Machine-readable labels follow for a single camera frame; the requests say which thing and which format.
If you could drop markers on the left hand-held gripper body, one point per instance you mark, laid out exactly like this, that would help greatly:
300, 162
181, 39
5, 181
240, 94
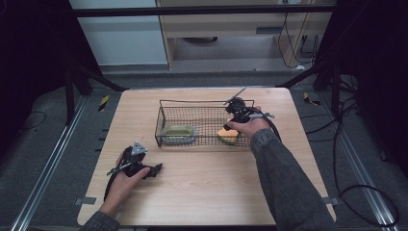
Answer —
134, 160

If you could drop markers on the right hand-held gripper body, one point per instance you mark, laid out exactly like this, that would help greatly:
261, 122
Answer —
239, 110

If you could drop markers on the yellow sponge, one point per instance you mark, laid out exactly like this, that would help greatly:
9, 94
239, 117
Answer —
226, 134

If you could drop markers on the person's right hand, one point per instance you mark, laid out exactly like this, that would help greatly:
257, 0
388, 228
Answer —
253, 126

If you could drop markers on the person's left hand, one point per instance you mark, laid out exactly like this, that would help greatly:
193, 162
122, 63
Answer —
123, 187

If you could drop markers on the green soap dish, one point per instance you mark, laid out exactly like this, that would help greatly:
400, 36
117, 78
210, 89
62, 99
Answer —
178, 134

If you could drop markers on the grey tape strip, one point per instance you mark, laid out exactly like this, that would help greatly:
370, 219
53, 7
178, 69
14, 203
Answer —
85, 200
331, 201

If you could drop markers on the yellow black tape marker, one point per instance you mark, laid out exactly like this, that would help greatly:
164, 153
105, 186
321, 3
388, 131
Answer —
310, 99
103, 102

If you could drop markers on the light wooden desk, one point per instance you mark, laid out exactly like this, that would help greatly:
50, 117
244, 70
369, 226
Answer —
224, 27

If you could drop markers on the black metal stand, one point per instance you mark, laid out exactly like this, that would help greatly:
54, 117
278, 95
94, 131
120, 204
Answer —
336, 89
69, 96

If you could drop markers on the black horizontal bar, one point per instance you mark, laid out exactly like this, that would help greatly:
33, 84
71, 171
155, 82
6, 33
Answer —
192, 10

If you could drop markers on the white cabinet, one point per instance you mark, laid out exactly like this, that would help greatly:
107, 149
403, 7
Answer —
125, 45

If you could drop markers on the aluminium floor rail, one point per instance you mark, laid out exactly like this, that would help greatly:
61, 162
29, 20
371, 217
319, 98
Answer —
48, 166
362, 170

